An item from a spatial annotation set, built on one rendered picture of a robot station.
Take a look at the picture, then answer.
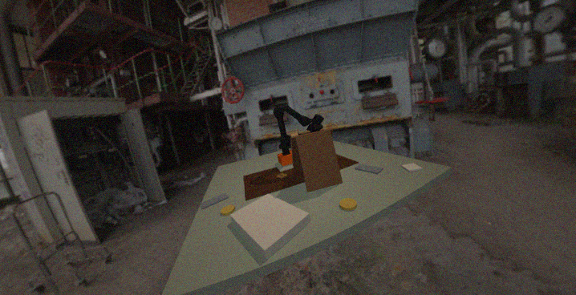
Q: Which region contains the yellow flat disc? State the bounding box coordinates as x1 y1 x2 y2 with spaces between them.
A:
221 204 235 216
339 198 357 211

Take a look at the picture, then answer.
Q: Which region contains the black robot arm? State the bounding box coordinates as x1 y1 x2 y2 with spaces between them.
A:
273 106 324 156

